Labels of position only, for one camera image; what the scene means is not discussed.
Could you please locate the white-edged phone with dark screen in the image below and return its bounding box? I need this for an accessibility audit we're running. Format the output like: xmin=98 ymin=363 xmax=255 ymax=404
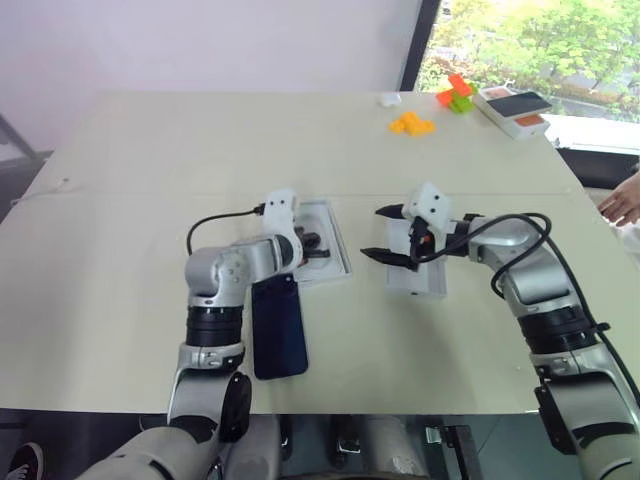
xmin=486 ymin=90 xmax=553 ymax=121

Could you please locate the black window frame post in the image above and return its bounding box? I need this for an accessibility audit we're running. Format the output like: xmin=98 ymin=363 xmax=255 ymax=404
xmin=398 ymin=0 xmax=444 ymax=94

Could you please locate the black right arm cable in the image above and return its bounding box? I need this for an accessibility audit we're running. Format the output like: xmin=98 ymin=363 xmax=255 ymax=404
xmin=409 ymin=212 xmax=640 ymax=416

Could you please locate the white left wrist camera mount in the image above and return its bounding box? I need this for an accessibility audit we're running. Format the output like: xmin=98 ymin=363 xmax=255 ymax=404
xmin=262 ymin=188 xmax=307 ymax=251

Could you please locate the white phone box lid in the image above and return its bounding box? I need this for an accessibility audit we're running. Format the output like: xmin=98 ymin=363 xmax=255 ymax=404
xmin=384 ymin=218 xmax=448 ymax=301

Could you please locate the dark grey furniture frame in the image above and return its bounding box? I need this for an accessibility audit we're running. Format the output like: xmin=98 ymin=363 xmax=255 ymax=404
xmin=0 ymin=112 xmax=54 ymax=169

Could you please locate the dark red sneaker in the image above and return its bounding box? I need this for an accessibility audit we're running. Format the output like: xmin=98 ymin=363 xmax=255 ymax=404
xmin=6 ymin=441 xmax=49 ymax=480

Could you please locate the white phone box base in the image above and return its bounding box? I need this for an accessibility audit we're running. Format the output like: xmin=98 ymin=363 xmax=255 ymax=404
xmin=293 ymin=198 xmax=354 ymax=287

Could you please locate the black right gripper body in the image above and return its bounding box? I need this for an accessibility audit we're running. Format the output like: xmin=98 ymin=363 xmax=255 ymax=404
xmin=407 ymin=217 xmax=452 ymax=263

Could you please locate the grey rounded leg shape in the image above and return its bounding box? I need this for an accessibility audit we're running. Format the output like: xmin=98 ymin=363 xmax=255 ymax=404
xmin=358 ymin=414 xmax=427 ymax=480
xmin=219 ymin=414 xmax=282 ymax=480

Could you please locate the white cloth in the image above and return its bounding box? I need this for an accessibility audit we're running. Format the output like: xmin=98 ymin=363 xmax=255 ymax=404
xmin=607 ymin=222 xmax=640 ymax=271

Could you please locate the dark window sill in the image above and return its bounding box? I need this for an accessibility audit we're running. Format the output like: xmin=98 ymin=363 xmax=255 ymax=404
xmin=539 ymin=112 xmax=640 ymax=190

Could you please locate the bystander's bare hand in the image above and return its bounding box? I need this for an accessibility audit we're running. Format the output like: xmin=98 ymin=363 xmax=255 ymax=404
xmin=597 ymin=171 xmax=640 ymax=227

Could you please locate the yellow toy block pile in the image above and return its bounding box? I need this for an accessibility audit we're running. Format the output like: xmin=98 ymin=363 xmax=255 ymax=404
xmin=387 ymin=110 xmax=438 ymax=138

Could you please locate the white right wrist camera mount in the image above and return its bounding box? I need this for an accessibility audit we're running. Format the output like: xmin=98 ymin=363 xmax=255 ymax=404
xmin=402 ymin=181 xmax=454 ymax=237

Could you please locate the dark blue smartphone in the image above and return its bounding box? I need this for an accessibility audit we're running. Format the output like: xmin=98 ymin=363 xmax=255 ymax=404
xmin=249 ymin=273 xmax=310 ymax=382

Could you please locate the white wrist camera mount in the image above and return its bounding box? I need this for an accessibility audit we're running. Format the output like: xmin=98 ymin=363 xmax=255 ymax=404
xmin=402 ymin=181 xmax=454 ymax=237
xmin=262 ymin=188 xmax=307 ymax=251

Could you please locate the white box with orange print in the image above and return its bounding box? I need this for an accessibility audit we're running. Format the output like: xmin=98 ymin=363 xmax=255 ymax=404
xmin=471 ymin=85 xmax=547 ymax=140

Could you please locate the orange and green block stack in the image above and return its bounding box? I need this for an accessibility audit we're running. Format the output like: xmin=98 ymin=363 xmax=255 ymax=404
xmin=435 ymin=73 xmax=479 ymax=116

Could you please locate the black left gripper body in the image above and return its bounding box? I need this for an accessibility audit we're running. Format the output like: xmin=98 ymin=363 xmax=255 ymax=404
xmin=293 ymin=225 xmax=314 ymax=264

